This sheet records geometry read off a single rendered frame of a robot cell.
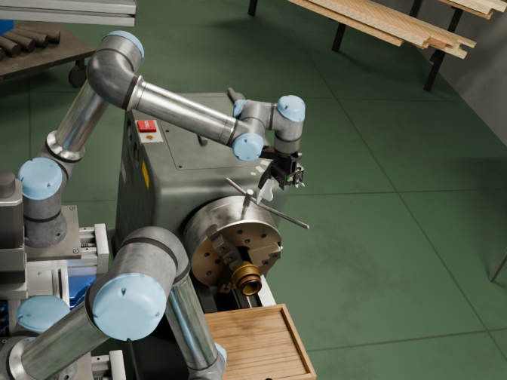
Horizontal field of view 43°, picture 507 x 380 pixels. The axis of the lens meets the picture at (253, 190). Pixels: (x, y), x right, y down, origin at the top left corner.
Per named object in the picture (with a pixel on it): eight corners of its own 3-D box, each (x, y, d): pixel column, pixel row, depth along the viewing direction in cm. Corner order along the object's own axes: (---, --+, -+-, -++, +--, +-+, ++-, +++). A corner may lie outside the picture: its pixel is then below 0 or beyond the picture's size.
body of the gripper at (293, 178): (282, 192, 186) (286, 160, 178) (265, 176, 191) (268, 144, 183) (302, 184, 190) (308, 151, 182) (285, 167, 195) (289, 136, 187)
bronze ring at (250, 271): (231, 258, 204) (239, 280, 198) (258, 255, 207) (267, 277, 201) (226, 279, 210) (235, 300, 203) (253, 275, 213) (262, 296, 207)
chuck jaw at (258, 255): (244, 242, 213) (278, 234, 216) (244, 252, 217) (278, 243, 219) (253, 266, 206) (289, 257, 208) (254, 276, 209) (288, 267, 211)
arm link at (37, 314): (78, 330, 156) (79, 293, 148) (56, 376, 146) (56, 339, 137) (30, 319, 156) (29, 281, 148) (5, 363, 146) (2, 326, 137)
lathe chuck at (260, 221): (178, 272, 222) (193, 204, 203) (262, 265, 234) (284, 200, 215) (184, 292, 216) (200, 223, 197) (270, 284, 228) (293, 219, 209)
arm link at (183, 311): (127, 203, 128) (193, 362, 155) (109, 239, 119) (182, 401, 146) (182, 198, 125) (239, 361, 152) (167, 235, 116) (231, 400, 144)
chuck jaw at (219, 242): (224, 249, 213) (204, 232, 204) (236, 241, 212) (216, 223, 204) (233, 274, 205) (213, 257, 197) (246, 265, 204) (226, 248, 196)
